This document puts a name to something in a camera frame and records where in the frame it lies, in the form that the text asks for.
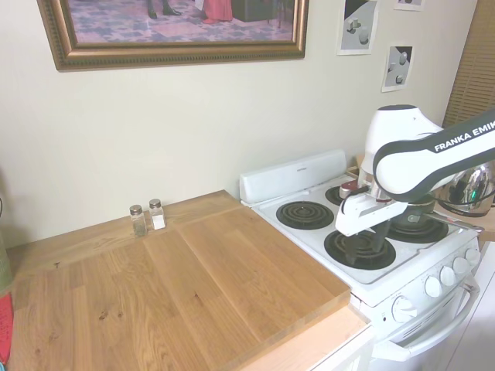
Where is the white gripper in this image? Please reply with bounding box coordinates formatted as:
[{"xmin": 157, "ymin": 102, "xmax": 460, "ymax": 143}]
[{"xmin": 334, "ymin": 190, "xmax": 408, "ymax": 267}]

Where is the black coil burner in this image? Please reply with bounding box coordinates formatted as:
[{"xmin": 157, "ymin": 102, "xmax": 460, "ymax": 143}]
[
  {"xmin": 323, "ymin": 229, "xmax": 398, "ymax": 271},
  {"xmin": 385, "ymin": 220, "xmax": 450, "ymax": 245},
  {"xmin": 324, "ymin": 184, "xmax": 351, "ymax": 206},
  {"xmin": 275, "ymin": 199, "xmax": 335, "ymax": 230}
]

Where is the white electric stove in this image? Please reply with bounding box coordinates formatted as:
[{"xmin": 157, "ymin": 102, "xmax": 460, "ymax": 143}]
[{"xmin": 238, "ymin": 149, "xmax": 485, "ymax": 371}]

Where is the red topped metal canister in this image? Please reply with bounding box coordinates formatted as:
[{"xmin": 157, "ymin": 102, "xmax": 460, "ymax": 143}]
[{"xmin": 338, "ymin": 180, "xmax": 369, "ymax": 200}]

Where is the small wooden box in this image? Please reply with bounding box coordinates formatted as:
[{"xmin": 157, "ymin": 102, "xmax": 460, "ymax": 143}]
[{"xmin": 345, "ymin": 154, "xmax": 373, "ymax": 179}]

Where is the shiny steel electric kettle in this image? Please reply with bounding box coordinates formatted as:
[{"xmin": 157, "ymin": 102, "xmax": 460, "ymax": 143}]
[{"xmin": 435, "ymin": 161, "xmax": 495, "ymax": 218}]

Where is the small grey paper print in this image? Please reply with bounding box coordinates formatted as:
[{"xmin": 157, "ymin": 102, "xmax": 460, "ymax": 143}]
[{"xmin": 381, "ymin": 46, "xmax": 414, "ymax": 94}]

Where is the wooden window blind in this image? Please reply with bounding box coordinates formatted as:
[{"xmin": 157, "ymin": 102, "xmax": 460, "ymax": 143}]
[{"xmin": 442, "ymin": 0, "xmax": 495, "ymax": 131}]

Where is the glass salt shaker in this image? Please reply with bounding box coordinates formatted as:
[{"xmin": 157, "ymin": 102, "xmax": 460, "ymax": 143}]
[{"xmin": 148, "ymin": 199, "xmax": 166, "ymax": 231}]

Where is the large grey paper print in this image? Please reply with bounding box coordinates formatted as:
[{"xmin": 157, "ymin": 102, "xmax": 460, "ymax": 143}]
[{"xmin": 336, "ymin": 0, "xmax": 380, "ymax": 56}]

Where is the glass pepper shaker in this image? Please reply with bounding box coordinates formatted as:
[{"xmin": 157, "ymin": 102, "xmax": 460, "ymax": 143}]
[{"xmin": 129, "ymin": 205, "xmax": 147, "ymax": 237}]

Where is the cropped grey paper print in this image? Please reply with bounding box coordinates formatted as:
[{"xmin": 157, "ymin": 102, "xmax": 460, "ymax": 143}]
[{"xmin": 393, "ymin": 0, "xmax": 424, "ymax": 12}]

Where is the gold framed painting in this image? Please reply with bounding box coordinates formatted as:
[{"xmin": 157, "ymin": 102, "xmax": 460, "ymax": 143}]
[{"xmin": 36, "ymin": 0, "xmax": 310, "ymax": 72}]

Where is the red cloth item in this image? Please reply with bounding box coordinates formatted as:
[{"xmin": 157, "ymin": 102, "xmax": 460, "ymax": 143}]
[{"xmin": 0, "ymin": 291, "xmax": 15, "ymax": 365}]

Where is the dark pot with metal handle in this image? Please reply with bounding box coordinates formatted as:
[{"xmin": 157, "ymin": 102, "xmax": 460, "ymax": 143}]
[{"xmin": 388, "ymin": 196, "xmax": 485, "ymax": 234}]

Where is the white oven door handle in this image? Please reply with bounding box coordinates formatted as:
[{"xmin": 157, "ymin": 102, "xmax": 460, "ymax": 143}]
[{"xmin": 393, "ymin": 275, "xmax": 481, "ymax": 355}]

